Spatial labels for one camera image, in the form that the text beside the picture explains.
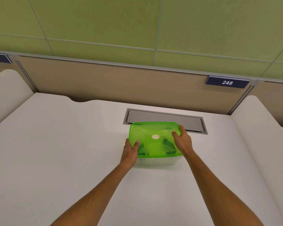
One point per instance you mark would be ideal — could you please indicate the person's left forearm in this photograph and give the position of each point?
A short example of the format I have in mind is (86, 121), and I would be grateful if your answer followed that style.
(94, 194)

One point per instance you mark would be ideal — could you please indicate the person's right forearm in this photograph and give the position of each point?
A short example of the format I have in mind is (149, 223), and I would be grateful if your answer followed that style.
(219, 189)

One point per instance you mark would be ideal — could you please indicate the person's left hand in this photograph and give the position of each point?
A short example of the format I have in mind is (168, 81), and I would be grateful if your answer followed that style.
(129, 153)

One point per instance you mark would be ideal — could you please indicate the clear plastic food container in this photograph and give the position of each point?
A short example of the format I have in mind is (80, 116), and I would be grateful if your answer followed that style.
(156, 160)

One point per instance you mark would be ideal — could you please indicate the person's right hand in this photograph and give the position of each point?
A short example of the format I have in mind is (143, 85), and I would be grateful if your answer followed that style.
(184, 143)

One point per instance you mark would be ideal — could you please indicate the white curved side divider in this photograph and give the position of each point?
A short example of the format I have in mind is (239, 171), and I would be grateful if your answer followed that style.
(7, 96)
(261, 148)

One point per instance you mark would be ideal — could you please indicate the green plastic container lid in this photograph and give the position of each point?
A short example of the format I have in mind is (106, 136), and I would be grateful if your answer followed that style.
(155, 138)

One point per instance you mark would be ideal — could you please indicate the person's left thumb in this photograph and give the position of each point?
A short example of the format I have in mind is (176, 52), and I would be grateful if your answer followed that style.
(136, 147)

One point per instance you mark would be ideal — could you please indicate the beige desk partition panel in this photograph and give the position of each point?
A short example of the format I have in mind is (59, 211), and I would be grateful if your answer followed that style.
(132, 82)

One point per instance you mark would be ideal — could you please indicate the person's right thumb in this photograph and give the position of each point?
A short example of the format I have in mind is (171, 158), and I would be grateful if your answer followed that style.
(175, 136)

